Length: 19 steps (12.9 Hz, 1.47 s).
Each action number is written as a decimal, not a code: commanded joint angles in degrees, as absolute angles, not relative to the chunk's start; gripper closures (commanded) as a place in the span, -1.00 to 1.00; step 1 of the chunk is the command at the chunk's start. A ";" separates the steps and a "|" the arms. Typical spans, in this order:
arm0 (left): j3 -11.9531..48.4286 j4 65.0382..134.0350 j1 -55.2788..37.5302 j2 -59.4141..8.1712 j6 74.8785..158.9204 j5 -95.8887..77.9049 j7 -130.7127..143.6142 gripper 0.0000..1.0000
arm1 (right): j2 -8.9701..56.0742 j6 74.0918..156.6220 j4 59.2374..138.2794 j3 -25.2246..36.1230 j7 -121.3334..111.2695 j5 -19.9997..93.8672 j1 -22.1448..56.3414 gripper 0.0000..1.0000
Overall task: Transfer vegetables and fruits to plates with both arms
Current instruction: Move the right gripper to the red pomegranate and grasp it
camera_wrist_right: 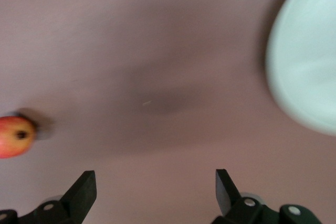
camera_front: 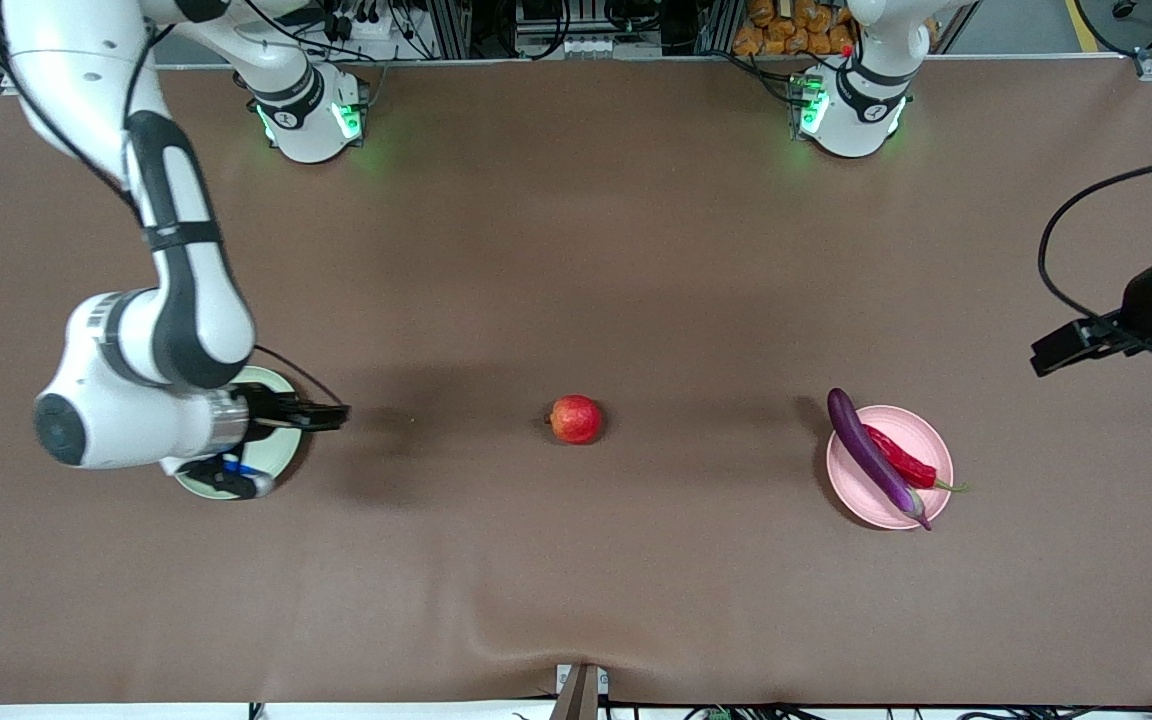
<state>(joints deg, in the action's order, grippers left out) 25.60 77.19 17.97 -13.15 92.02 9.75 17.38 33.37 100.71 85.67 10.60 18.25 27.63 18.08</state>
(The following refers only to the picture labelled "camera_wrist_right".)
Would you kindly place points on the red yellow pomegranate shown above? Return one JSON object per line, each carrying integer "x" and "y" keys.
{"x": 13, "y": 137}

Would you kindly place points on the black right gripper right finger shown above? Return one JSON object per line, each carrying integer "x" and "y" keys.
{"x": 225, "y": 192}

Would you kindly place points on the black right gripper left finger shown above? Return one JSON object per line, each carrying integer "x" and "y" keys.
{"x": 82, "y": 192}

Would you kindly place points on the round mint green plate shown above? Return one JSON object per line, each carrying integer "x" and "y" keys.
{"x": 307, "y": 58}

